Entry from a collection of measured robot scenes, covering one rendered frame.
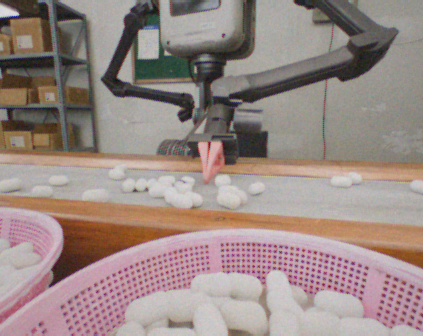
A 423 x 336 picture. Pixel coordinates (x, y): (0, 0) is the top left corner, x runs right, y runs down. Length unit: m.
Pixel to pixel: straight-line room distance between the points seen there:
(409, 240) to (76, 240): 0.33
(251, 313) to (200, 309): 0.03
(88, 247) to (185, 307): 0.16
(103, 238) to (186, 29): 0.90
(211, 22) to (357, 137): 1.84
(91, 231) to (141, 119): 2.53
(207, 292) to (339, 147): 2.39
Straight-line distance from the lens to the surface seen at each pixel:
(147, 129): 2.78
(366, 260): 0.24
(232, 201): 0.37
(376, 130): 2.62
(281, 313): 0.20
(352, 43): 0.78
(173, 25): 1.12
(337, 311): 0.23
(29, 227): 0.34
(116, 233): 0.30
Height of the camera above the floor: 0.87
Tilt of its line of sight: 11 degrees down
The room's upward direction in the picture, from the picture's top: straight up
